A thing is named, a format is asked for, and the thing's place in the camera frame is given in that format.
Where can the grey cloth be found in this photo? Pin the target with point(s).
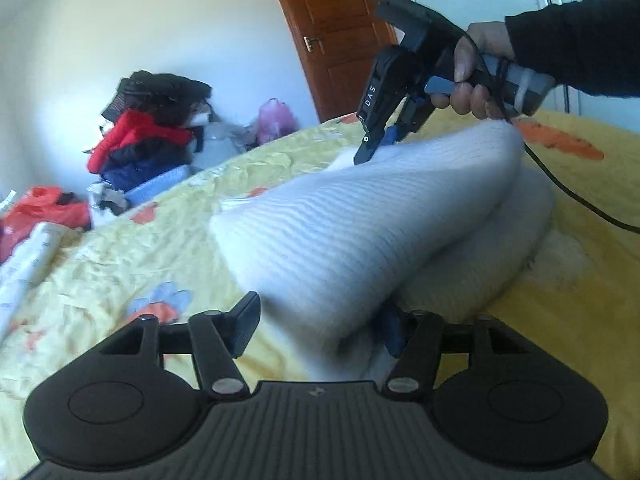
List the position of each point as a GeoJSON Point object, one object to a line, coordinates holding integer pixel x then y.
{"type": "Point", "coordinates": [220, 147]}

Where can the light blue cloth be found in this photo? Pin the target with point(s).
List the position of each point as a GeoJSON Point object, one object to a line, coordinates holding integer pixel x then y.
{"type": "Point", "coordinates": [160, 185]}

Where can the brown wooden door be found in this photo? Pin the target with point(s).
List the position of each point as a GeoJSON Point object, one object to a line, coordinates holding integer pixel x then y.
{"type": "Point", "coordinates": [340, 10]}

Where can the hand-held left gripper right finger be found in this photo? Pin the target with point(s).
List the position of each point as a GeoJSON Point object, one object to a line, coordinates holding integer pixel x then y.
{"type": "Point", "coordinates": [395, 335]}

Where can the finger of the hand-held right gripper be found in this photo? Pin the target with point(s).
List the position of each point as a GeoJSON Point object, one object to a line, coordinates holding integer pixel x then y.
{"type": "Point", "coordinates": [364, 147]}
{"type": "Point", "coordinates": [411, 117]}

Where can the person's right forearm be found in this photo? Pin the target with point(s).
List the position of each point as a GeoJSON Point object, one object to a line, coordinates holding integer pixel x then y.
{"type": "Point", "coordinates": [580, 45]}

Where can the pile of dark red clothes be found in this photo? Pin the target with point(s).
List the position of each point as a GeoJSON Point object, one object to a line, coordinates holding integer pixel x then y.
{"type": "Point", "coordinates": [145, 135]}

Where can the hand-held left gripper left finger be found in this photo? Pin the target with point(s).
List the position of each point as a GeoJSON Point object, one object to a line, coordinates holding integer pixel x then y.
{"type": "Point", "coordinates": [245, 325]}

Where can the red plastic bag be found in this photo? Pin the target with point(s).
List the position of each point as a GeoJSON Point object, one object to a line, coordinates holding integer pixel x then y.
{"type": "Point", "coordinates": [45, 207]}

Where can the pink bag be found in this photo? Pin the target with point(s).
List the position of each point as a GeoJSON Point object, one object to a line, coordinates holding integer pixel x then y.
{"type": "Point", "coordinates": [272, 122]}

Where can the person's right hand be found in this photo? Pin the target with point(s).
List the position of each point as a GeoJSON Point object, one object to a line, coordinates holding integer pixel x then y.
{"type": "Point", "coordinates": [465, 62]}

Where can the white knit sweater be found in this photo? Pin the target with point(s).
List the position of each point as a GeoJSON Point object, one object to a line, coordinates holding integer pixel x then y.
{"type": "Point", "coordinates": [350, 220]}

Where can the white printed cloth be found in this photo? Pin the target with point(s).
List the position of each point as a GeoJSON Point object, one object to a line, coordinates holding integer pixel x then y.
{"type": "Point", "coordinates": [27, 265]}

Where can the yellow printed bedsheet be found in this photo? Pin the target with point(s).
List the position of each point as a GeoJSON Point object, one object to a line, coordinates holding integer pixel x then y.
{"type": "Point", "coordinates": [125, 260]}

